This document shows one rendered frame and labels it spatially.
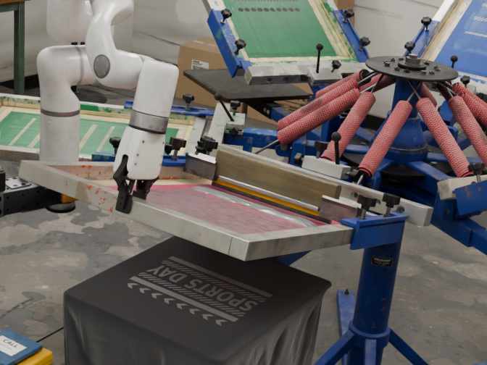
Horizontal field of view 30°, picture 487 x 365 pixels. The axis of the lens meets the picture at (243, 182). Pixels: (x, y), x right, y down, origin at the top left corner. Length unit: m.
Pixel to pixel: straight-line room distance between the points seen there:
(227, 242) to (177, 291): 0.47
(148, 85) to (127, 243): 2.85
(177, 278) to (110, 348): 0.25
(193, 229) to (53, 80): 0.62
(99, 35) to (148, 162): 0.27
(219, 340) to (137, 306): 0.22
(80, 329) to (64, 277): 2.11
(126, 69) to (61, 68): 0.40
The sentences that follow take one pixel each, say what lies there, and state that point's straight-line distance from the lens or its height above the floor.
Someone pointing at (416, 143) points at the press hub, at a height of 1.08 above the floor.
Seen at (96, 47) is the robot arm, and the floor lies 1.54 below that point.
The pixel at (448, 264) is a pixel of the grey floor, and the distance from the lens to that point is 4.78.
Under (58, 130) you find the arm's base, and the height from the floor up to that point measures 1.26.
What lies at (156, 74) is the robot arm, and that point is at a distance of 1.77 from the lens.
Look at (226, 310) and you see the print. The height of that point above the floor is 0.95.
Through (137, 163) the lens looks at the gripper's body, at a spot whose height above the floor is 1.34.
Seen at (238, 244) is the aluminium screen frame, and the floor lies 1.25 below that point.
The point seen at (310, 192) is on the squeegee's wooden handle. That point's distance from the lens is 2.26.
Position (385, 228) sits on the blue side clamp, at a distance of 2.25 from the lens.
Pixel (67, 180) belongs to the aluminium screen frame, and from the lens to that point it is 1.91.
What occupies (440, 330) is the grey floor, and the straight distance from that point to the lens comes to 4.15.
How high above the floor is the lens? 1.96
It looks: 21 degrees down
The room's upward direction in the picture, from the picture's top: 6 degrees clockwise
